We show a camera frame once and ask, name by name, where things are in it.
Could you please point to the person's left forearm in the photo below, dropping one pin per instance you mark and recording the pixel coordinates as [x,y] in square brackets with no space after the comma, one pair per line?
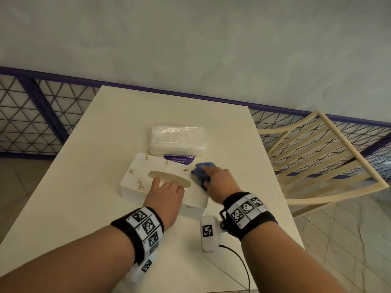
[76,262]

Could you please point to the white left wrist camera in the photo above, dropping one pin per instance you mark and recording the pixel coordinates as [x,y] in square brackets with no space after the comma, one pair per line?
[143,270]

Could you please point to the person's right hand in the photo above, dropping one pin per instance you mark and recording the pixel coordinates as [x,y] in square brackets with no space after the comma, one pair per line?
[223,184]

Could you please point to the white tissue box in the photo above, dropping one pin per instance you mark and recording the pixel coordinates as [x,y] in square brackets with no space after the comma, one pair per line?
[137,183]

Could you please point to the person's left hand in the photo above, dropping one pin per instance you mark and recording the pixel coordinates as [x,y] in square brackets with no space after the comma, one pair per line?
[166,199]

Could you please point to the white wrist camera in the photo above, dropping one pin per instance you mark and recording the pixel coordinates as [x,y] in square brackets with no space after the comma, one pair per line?
[209,233]
[143,270]

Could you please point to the cream slatted chair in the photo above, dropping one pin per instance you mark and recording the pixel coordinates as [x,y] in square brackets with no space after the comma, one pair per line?
[320,149]

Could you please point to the purple mesh railing fence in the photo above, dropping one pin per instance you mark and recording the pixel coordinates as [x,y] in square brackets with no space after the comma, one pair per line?
[39,100]

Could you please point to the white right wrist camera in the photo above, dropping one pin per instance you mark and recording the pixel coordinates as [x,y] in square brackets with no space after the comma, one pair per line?
[209,233]

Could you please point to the clear plastic tissue wrapper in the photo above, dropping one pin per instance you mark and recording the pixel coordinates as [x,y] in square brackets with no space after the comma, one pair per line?
[177,140]

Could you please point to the person's right forearm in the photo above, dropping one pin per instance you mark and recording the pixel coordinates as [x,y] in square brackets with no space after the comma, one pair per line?
[287,265]

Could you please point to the round purple sticker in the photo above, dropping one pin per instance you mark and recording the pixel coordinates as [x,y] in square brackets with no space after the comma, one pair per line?
[180,159]

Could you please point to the blue cleaning cloth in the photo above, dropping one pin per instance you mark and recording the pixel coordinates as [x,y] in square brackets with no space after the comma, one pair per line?
[200,172]

